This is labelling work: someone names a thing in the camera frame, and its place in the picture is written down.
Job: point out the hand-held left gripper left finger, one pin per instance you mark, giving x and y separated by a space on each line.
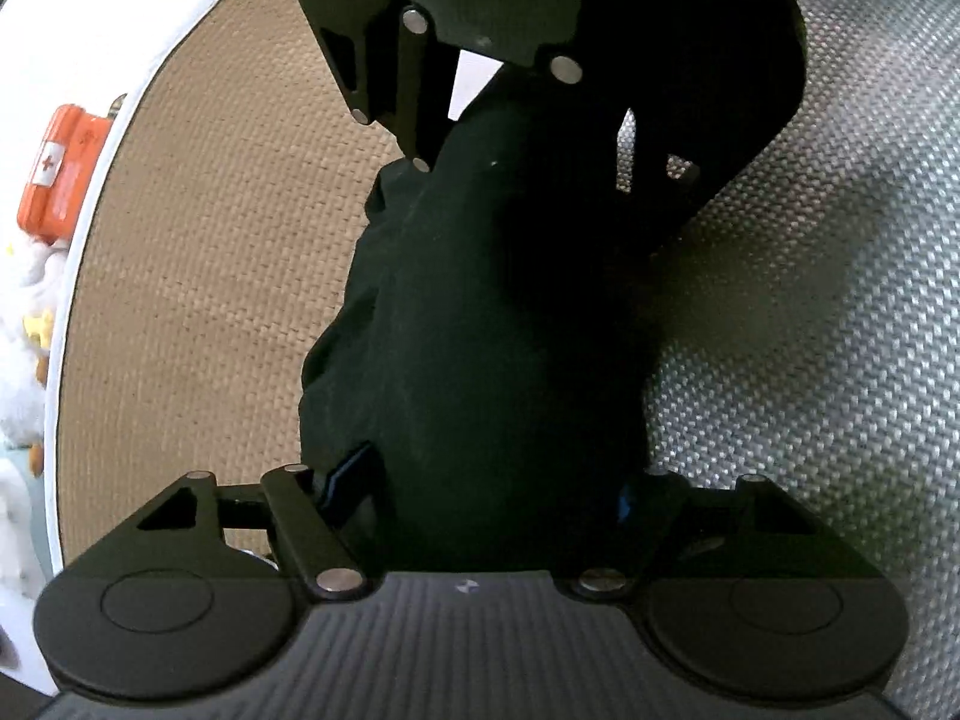
349 476

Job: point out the white plush duck toy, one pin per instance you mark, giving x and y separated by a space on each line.
22 390

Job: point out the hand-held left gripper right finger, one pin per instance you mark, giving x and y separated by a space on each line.
656 499

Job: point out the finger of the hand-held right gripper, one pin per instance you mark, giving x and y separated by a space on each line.
412 90
652 202

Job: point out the black printed t-shirt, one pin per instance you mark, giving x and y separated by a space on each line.
487 352

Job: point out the orange first aid box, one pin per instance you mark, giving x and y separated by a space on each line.
67 172

